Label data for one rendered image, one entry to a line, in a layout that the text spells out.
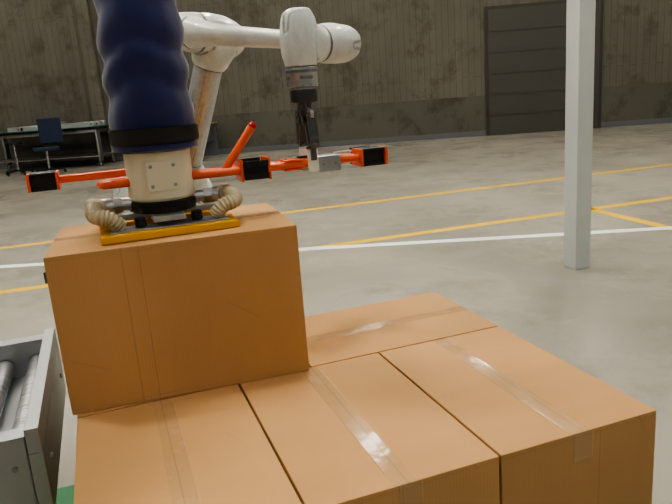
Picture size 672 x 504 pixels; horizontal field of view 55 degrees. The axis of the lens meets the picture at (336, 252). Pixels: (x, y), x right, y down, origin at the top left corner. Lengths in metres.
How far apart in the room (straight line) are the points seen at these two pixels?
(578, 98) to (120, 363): 3.39
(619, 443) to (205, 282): 1.01
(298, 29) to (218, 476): 1.13
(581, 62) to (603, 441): 3.18
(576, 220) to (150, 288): 3.33
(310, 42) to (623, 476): 1.30
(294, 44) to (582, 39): 2.84
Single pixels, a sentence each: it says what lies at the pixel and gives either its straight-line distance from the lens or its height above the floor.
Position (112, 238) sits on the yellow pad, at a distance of 1.66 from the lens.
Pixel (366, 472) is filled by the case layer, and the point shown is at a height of 0.54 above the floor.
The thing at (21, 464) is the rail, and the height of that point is 0.53.
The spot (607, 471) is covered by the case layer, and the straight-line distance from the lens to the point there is 1.58.
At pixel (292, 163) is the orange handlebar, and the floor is 1.08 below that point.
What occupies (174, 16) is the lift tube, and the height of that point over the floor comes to 1.47.
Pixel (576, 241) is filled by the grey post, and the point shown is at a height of 0.19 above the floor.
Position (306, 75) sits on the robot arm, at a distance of 1.82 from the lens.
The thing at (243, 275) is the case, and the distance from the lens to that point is 1.65.
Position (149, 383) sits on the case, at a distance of 1.72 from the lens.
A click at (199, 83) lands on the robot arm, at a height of 1.32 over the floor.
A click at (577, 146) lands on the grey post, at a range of 4.42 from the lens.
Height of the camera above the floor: 1.27
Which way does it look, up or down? 14 degrees down
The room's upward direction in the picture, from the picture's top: 4 degrees counter-clockwise
